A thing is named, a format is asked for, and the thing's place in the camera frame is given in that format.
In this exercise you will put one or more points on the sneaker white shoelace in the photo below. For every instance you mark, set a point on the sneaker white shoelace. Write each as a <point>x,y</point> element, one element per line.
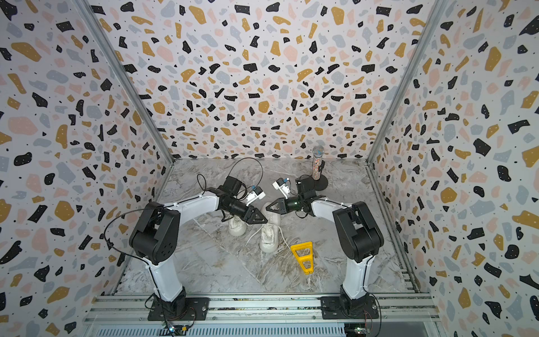
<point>281,235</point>

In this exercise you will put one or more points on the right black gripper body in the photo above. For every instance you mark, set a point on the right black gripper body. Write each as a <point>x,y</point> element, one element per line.
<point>294,204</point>

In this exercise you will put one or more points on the aluminium corner post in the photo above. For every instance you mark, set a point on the aluminium corner post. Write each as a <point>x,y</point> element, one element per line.
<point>87,15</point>
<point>430,27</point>

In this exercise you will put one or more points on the sprinkle tube on black base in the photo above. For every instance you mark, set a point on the sprinkle tube on black base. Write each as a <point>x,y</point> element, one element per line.
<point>317,179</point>

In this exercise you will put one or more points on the yellow plastic triangular stand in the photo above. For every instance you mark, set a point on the yellow plastic triangular stand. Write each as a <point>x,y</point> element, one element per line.
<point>304,255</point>

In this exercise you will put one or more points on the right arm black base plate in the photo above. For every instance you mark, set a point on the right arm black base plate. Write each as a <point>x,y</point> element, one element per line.
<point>341,307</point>

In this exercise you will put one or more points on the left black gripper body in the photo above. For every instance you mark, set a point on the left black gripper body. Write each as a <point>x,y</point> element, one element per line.
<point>238,209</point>

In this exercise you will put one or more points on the white knit sneaker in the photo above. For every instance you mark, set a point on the white knit sneaker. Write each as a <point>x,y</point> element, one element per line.
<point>236,226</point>
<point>270,232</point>

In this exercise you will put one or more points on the right aluminium corner post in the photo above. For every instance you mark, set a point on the right aluminium corner post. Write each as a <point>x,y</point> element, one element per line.
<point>430,27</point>

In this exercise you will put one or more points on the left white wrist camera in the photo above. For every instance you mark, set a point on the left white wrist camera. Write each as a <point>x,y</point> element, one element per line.
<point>257,193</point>

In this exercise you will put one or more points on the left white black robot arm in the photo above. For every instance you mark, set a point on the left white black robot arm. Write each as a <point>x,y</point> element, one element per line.
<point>155,236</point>

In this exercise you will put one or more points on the left aluminium corner post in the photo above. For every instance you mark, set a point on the left aluminium corner post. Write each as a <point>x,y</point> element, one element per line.
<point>87,15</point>

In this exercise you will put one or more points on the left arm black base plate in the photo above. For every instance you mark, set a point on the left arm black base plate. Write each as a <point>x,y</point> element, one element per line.
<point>184,309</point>

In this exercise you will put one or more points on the front aluminium rail frame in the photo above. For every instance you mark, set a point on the front aluminium rail frame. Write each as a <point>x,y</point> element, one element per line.
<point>256,314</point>

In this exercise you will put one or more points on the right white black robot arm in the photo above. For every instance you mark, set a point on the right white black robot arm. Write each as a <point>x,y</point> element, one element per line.
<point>358,233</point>

